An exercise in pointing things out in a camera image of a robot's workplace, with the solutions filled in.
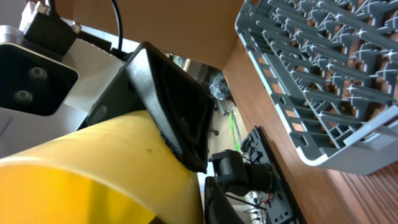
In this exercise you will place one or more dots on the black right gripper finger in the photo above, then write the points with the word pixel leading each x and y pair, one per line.
pixel 218 209

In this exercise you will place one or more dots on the yellow plastic cup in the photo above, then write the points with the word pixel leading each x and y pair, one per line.
pixel 117 171

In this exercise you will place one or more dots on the grey dishwasher rack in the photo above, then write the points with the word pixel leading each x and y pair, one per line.
pixel 330 69

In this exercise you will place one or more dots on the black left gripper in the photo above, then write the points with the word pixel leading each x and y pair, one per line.
pixel 180 107

